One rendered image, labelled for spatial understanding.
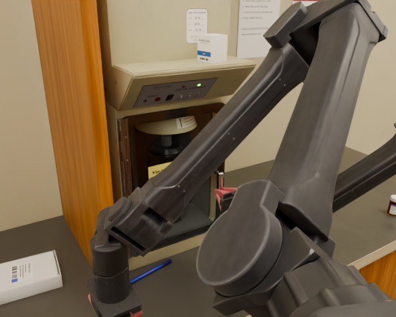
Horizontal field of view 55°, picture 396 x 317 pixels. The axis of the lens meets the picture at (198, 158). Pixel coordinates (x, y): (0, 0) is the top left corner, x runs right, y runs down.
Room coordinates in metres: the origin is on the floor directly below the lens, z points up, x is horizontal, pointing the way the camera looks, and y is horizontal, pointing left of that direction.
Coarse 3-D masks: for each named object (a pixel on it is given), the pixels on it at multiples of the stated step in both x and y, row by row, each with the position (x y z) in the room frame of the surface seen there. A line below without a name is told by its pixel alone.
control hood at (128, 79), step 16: (128, 64) 0.85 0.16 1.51; (144, 64) 0.85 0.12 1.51; (160, 64) 0.86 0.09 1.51; (176, 64) 0.86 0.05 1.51; (192, 64) 0.86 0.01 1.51; (208, 64) 0.86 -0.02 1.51; (224, 64) 0.87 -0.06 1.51; (240, 64) 0.89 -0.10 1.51; (128, 80) 0.76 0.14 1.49; (144, 80) 0.77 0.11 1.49; (160, 80) 0.79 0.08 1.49; (176, 80) 0.82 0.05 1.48; (192, 80) 0.85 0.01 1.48; (224, 80) 0.91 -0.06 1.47; (240, 80) 0.94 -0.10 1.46; (128, 96) 0.79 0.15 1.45; (208, 96) 0.94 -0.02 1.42
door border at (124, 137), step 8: (120, 136) 0.83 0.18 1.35; (128, 136) 0.85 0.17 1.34; (128, 144) 0.85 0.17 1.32; (120, 152) 0.83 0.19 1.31; (128, 152) 0.85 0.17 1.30; (128, 160) 0.84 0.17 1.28; (128, 168) 0.84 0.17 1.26; (128, 176) 0.84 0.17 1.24; (128, 184) 0.84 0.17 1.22; (128, 192) 0.84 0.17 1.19; (128, 248) 0.83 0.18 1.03
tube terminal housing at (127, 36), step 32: (96, 0) 0.90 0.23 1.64; (128, 0) 0.87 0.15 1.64; (160, 0) 0.91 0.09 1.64; (192, 0) 0.95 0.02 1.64; (224, 0) 1.00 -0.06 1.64; (128, 32) 0.87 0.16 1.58; (160, 32) 0.91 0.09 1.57; (224, 32) 1.00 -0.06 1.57; (224, 96) 1.01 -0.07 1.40; (160, 256) 0.90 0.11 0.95
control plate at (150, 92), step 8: (200, 80) 0.86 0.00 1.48; (208, 80) 0.87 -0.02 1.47; (216, 80) 0.89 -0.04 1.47; (144, 88) 0.79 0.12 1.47; (152, 88) 0.80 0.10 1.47; (160, 88) 0.82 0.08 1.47; (168, 88) 0.83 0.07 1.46; (176, 88) 0.84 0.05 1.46; (184, 88) 0.86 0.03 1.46; (192, 88) 0.87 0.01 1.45; (200, 88) 0.89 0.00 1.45; (208, 88) 0.90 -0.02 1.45; (144, 96) 0.82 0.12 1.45; (152, 96) 0.83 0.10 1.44; (160, 96) 0.84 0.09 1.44; (176, 96) 0.87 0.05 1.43; (184, 96) 0.89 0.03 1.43; (192, 96) 0.91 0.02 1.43; (200, 96) 0.92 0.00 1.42; (136, 104) 0.83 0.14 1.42; (144, 104) 0.84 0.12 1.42; (152, 104) 0.86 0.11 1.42
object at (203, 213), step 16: (160, 112) 0.89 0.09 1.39; (176, 112) 0.92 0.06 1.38; (192, 112) 0.94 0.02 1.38; (208, 112) 0.97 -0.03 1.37; (128, 128) 0.85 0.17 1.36; (144, 128) 0.87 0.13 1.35; (160, 128) 0.89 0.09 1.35; (176, 128) 0.92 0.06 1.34; (192, 128) 0.94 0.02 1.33; (144, 144) 0.87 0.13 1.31; (160, 144) 0.89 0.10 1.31; (176, 144) 0.92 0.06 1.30; (144, 160) 0.87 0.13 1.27; (160, 160) 0.89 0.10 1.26; (224, 160) 1.00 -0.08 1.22; (144, 176) 0.87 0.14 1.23; (208, 192) 0.97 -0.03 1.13; (192, 208) 0.94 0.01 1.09; (208, 208) 0.97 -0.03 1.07; (176, 224) 0.91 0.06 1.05; (192, 224) 0.94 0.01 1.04; (208, 224) 0.97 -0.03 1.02; (176, 240) 0.91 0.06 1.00
